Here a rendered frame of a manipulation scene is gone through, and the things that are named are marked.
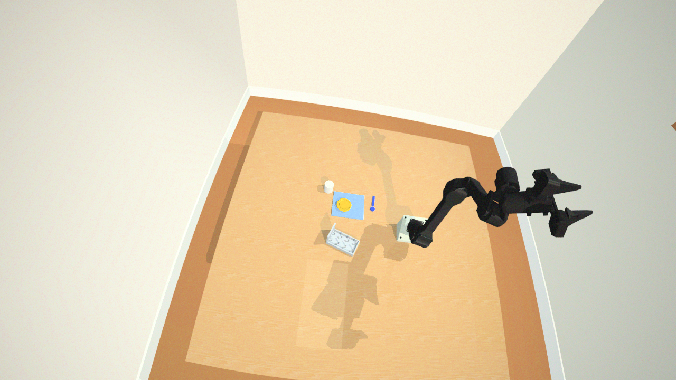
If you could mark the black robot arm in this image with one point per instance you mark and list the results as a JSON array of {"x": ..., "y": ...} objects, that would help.
[{"x": 510, "y": 201}]

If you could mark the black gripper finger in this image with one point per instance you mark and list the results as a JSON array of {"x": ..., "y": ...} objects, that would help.
[
  {"x": 566, "y": 187},
  {"x": 576, "y": 215}
]

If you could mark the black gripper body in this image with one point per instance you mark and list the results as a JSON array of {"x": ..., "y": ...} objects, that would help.
[{"x": 558, "y": 222}]

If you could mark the light grey dish rack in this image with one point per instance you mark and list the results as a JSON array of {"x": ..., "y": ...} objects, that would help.
[{"x": 342, "y": 241}]

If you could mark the light blue mat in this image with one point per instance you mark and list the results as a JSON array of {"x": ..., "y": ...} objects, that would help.
[{"x": 357, "y": 209}]

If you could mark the white cylinder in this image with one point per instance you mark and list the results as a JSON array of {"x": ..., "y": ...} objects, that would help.
[{"x": 328, "y": 187}]

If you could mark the yellow plate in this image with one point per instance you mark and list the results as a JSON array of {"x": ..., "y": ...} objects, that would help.
[{"x": 343, "y": 204}]

